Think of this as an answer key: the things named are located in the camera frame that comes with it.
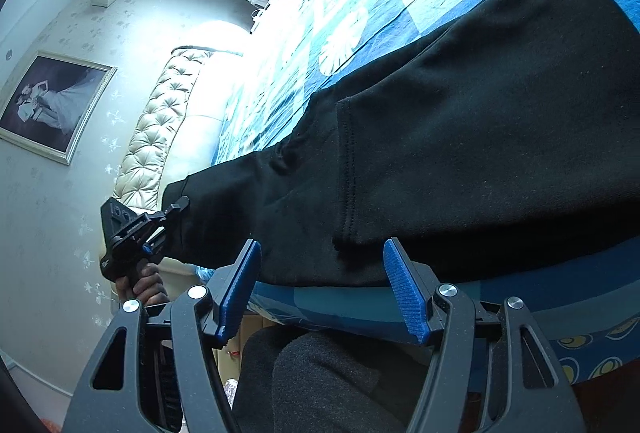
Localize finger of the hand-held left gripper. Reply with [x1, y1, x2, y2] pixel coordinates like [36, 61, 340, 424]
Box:
[149, 196, 192, 228]

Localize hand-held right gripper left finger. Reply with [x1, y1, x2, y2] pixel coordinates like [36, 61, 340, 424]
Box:
[62, 239, 262, 433]

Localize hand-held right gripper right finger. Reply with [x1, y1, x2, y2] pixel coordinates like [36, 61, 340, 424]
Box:
[382, 237, 587, 433]

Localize black pants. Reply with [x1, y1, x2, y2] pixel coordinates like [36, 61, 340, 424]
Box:
[162, 0, 640, 289]

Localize person's left hand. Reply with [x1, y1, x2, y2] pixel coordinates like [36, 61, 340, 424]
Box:
[116, 262, 169, 310]

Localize cardboard box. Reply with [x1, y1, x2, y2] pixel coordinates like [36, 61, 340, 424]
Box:
[216, 313, 271, 394]

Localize beige tufted leather headboard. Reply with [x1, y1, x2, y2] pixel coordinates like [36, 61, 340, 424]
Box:
[112, 46, 246, 209]

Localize person's grey trouser leg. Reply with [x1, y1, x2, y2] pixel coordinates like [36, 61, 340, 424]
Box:
[232, 325, 431, 433]

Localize bed with blue patterned sheet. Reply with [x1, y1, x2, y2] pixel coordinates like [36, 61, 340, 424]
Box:
[195, 0, 640, 386]

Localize framed wall picture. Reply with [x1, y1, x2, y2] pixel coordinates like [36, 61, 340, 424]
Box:
[0, 50, 118, 165]

